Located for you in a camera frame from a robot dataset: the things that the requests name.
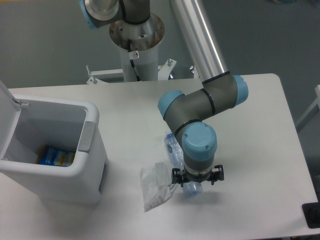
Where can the white frame at right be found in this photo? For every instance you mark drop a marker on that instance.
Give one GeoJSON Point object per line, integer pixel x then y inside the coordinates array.
{"type": "Point", "coordinates": [310, 112]}

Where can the black object at table edge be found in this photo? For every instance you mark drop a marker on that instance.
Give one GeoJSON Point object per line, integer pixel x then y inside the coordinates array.
{"type": "Point", "coordinates": [311, 213]}

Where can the blue yellow package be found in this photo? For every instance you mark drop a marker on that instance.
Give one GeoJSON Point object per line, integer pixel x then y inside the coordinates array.
{"type": "Point", "coordinates": [54, 156]}

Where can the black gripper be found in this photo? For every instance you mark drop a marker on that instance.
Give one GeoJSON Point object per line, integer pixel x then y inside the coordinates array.
{"type": "Point", "coordinates": [180, 177]}

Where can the crumpled white plastic wrapper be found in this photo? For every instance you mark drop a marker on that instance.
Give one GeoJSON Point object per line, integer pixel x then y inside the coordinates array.
{"type": "Point", "coordinates": [156, 185]}

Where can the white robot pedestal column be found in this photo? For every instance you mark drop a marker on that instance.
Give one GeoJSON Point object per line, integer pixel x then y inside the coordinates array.
{"type": "Point", "coordinates": [138, 46]}

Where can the white plastic trash can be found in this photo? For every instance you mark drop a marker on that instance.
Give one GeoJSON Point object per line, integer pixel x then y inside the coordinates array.
{"type": "Point", "coordinates": [29, 122]}

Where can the white metal base frame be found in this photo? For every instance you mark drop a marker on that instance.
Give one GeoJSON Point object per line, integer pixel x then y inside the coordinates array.
{"type": "Point", "coordinates": [165, 72]}

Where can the clear plastic water bottle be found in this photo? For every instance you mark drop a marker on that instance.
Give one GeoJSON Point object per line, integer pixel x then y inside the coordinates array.
{"type": "Point", "coordinates": [175, 152]}

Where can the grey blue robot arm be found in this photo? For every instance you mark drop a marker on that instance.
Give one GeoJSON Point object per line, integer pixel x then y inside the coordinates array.
{"type": "Point", "coordinates": [185, 114]}

